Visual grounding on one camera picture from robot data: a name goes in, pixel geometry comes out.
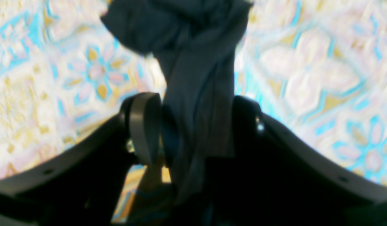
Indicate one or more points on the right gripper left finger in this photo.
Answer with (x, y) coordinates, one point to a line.
(82, 185)

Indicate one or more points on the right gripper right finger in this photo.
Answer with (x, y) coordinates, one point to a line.
(278, 180)

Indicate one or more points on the black t-shirt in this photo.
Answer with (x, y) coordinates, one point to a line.
(194, 43)

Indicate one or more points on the patterned tablecloth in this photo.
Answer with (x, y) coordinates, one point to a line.
(319, 67)

